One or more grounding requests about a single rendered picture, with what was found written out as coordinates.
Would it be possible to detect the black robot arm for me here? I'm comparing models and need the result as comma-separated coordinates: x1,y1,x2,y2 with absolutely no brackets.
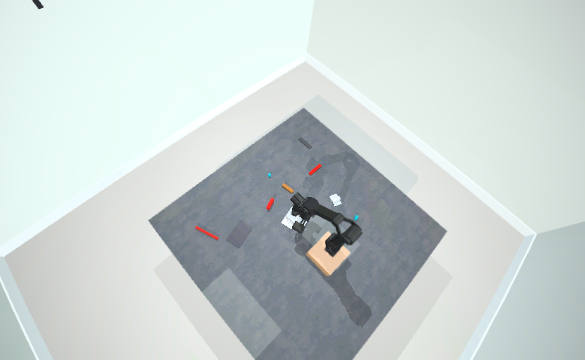
290,192,362,257

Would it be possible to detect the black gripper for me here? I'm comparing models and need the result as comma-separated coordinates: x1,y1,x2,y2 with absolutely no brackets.
292,211,311,234

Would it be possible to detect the orange rectangular bar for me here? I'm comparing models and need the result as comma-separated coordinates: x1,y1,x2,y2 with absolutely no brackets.
282,183,294,193

